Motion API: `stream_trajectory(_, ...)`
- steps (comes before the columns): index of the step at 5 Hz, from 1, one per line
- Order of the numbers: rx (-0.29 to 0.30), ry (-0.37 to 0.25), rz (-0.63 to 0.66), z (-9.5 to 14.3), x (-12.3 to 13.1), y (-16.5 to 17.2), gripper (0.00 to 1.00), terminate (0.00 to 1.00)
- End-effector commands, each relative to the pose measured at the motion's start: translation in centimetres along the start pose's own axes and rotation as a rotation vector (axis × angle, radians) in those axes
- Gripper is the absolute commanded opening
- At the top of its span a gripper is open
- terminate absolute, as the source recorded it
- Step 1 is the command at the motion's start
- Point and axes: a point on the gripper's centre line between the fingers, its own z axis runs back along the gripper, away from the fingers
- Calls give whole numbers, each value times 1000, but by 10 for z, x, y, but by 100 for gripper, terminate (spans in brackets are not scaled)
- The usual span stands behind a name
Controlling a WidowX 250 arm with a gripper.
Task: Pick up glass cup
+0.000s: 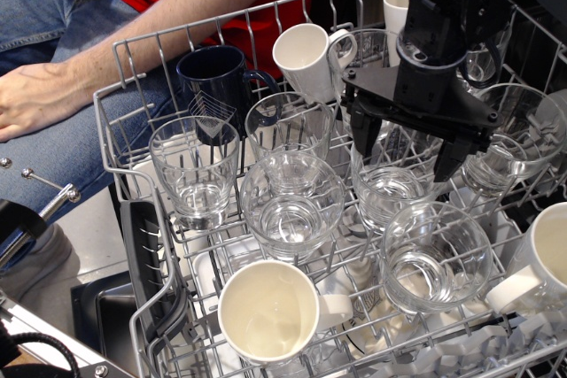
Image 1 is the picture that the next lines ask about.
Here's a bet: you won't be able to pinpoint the clear glass cup centre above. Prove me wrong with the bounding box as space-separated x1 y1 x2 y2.
239 150 346 263

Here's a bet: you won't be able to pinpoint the grey wire dishwasher rack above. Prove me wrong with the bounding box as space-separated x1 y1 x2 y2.
95 0 566 377

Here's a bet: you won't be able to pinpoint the black rack side handle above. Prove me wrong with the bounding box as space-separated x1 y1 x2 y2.
120 200 185 343

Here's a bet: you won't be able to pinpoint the black cable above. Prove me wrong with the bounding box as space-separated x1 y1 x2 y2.
0 331 82 378

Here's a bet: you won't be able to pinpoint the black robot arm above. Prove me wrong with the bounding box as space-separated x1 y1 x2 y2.
342 0 511 182

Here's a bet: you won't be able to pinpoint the clear glass cup under gripper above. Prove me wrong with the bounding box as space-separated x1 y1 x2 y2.
351 124 443 233

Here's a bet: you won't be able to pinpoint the white cup rear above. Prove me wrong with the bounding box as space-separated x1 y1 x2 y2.
383 0 409 66

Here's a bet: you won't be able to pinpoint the person's bare hand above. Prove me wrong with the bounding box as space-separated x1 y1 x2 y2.
1 61 93 143

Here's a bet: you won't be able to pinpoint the white mug right edge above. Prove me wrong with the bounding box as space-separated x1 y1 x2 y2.
485 202 566 317

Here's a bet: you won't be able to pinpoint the navy blue ceramic mug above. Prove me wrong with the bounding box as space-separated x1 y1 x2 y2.
176 45 279 139

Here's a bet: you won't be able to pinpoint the chrome metal rod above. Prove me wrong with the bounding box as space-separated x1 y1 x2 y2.
1 168 81 268

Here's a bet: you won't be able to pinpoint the clear glass cup rear middle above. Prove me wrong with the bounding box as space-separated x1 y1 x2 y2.
245 91 335 160

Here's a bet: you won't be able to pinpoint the clear glass cup front right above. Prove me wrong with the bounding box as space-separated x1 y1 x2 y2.
380 201 493 315

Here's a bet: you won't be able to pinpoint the tall white ceramic mug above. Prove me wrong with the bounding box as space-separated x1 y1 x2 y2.
272 23 358 103

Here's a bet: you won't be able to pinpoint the person's bare forearm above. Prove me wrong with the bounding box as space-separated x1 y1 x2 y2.
67 0 257 92

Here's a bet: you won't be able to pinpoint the clear glass cup far right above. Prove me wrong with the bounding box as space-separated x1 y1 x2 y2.
462 83 566 197

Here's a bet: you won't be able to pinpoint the white mug front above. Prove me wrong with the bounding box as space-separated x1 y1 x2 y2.
217 260 353 366

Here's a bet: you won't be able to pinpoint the clear glass cup left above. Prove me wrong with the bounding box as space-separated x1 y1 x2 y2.
149 116 240 231

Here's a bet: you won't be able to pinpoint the blue jeans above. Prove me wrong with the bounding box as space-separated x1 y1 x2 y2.
0 0 191 273

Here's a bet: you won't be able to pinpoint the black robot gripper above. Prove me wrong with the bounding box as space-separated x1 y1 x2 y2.
341 27 501 182

